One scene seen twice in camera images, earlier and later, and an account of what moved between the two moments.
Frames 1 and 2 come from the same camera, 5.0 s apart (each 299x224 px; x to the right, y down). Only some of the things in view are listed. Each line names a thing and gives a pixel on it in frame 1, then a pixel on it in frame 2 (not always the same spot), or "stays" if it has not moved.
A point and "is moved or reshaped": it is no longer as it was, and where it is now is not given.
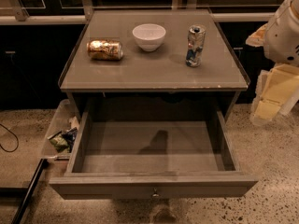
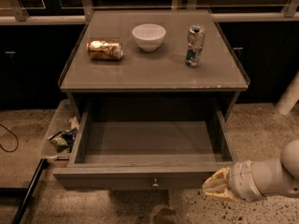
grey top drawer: x=150 y=160 is moved or reshaped
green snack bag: x=60 y=143 stays
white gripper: x=282 y=38 → x=240 y=180
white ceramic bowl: x=149 y=36 stays
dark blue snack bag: x=70 y=136 stays
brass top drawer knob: x=155 y=193 → x=155 y=184
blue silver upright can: x=195 y=42 stays
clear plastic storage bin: x=63 y=133 stays
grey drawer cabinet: x=150 y=60 stays
